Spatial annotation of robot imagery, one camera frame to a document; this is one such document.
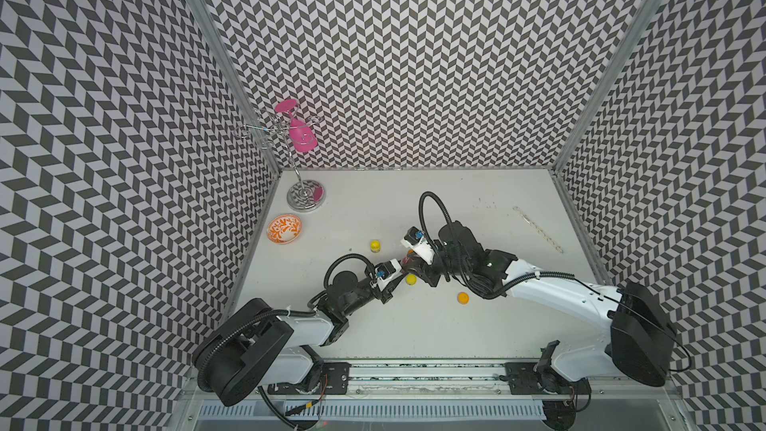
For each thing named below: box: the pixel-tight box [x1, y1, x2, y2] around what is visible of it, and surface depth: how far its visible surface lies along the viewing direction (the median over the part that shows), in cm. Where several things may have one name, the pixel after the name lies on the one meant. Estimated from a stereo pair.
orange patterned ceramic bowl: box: [266, 214, 303, 245], surface depth 101 cm
